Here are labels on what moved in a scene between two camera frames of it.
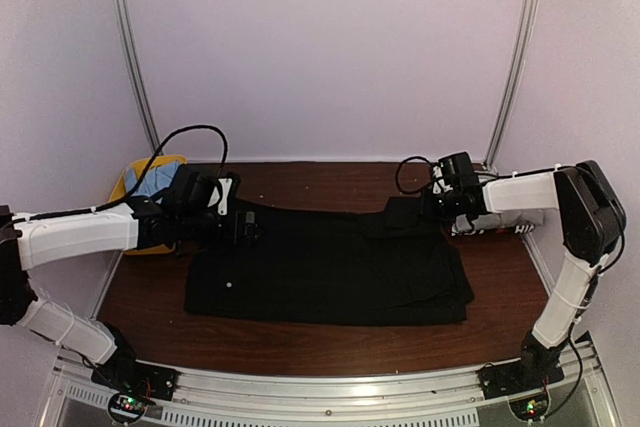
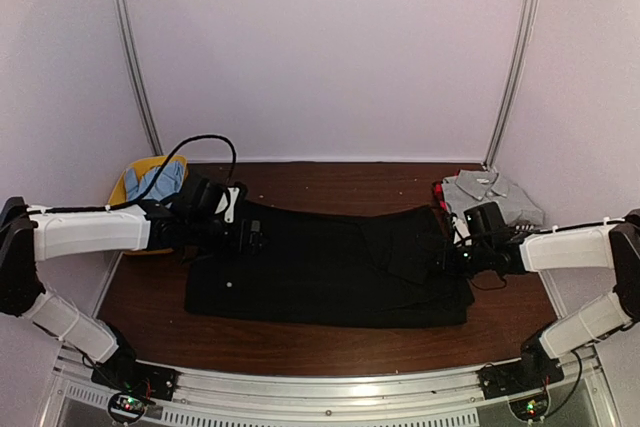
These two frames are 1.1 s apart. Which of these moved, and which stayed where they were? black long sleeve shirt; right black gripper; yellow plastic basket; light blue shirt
Moved: right black gripper
Stayed: light blue shirt; yellow plastic basket; black long sleeve shirt
